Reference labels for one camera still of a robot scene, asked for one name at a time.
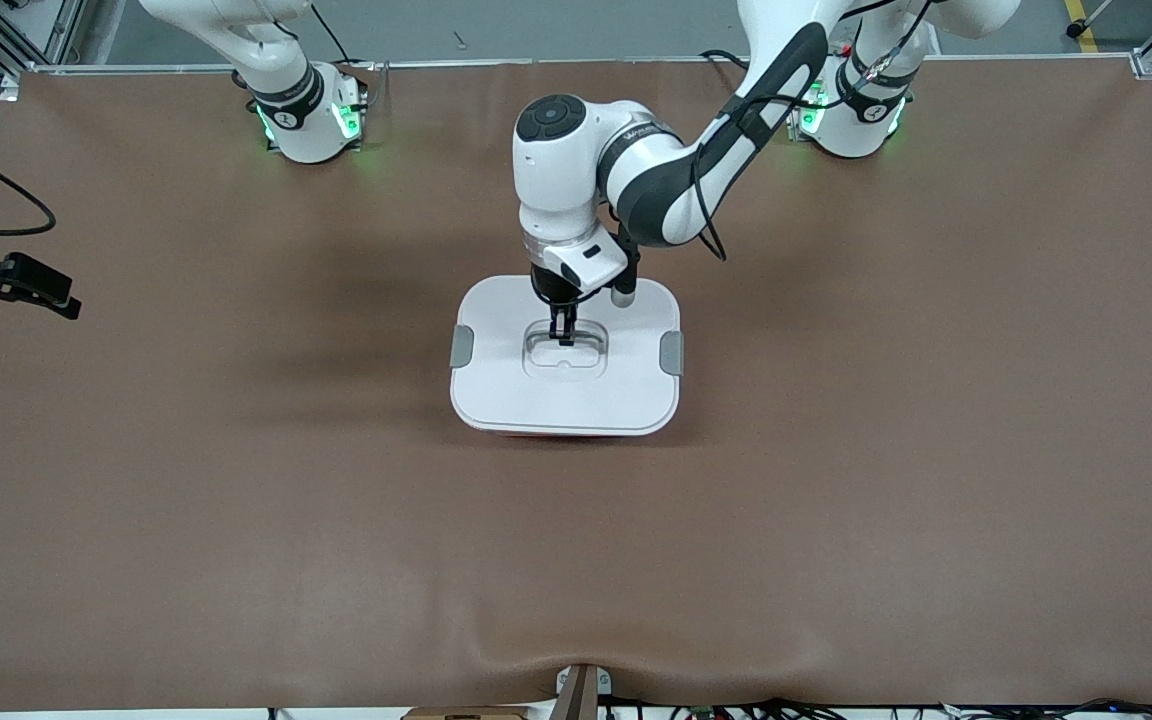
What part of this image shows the white lid with grey clips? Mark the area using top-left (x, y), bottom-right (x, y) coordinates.
top-left (449, 274), bottom-right (685, 436)

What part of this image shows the pink plastic storage box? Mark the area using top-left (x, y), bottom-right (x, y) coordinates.
top-left (466, 425), bottom-right (667, 439)

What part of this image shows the black cable at arm base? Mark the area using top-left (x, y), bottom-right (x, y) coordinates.
top-left (699, 48), bottom-right (772, 86)

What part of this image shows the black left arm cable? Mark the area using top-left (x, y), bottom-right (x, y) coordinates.
top-left (691, 0), bottom-right (937, 264)

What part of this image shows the brown strip with metal bracket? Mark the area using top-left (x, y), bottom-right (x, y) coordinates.
top-left (554, 663), bottom-right (613, 720)

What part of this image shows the cardboard piece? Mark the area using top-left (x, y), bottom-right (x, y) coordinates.
top-left (403, 706), bottom-right (530, 720)

